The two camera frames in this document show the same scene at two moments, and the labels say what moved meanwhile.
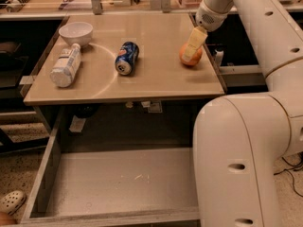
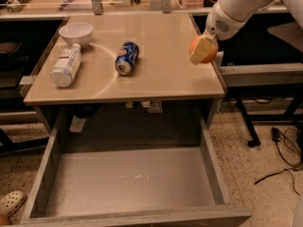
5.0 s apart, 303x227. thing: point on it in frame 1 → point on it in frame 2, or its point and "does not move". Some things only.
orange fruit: [195, 58] → [193, 43]
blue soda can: [126, 58] does not move
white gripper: [209, 17] → [223, 22]
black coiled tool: [19, 1] does not move
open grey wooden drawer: [111, 186] does not move
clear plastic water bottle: [66, 66] does not move
